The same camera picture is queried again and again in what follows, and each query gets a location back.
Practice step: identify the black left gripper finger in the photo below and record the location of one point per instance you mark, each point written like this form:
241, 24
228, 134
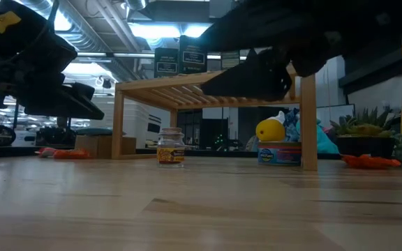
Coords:
68, 106
82, 90

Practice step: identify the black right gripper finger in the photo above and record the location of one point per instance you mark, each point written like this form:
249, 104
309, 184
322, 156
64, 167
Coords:
253, 80

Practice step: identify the oregano jar with green lid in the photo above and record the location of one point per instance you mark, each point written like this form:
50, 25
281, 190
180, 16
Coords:
230, 59

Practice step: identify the green pepper spice tin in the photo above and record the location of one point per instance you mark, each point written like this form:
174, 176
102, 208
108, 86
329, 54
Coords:
166, 62
193, 55

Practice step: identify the small glass spice jar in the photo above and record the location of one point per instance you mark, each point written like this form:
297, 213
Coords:
170, 153

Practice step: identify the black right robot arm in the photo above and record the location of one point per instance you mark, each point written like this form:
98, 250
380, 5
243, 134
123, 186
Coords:
326, 17

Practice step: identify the wooden slatted shelf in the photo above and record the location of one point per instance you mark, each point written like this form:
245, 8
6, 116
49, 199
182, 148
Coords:
309, 132

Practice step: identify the small orange candy packet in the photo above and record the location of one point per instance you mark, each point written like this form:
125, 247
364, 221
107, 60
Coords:
72, 154
45, 152

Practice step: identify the overhead light bar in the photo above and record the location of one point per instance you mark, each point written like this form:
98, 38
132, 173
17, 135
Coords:
117, 55

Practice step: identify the yellow lemon juice bottle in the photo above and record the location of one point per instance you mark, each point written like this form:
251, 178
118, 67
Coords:
270, 129

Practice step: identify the stack of white bins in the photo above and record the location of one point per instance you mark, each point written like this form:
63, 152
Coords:
134, 118

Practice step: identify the blue tuna can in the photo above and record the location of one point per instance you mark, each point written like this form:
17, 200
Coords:
279, 154

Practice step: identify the potted succulent plant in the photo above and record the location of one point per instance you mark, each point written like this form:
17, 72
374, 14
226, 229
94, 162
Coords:
365, 144

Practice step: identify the orange Reese's candy packet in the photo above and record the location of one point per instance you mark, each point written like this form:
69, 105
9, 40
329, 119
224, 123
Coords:
370, 162

